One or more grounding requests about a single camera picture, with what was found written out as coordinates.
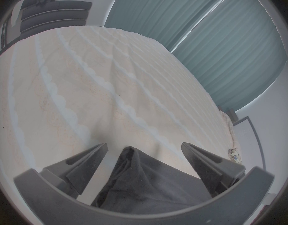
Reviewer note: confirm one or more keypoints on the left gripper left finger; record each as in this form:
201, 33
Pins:
87, 167

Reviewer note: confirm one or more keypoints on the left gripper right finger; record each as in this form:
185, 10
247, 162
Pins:
207, 170

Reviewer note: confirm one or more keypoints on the black T-shirt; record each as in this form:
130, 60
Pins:
139, 184

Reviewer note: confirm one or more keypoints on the bed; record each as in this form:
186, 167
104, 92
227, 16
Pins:
87, 78

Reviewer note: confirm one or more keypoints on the white printed pyjama top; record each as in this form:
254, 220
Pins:
235, 157

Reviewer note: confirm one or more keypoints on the cream pillow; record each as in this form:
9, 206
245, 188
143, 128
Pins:
228, 125

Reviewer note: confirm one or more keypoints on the grey bedside table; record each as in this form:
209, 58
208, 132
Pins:
231, 115

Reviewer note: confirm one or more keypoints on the blue-green curtain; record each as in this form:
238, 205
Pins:
169, 8
240, 55

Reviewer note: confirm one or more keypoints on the black chest of drawers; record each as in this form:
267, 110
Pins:
52, 13

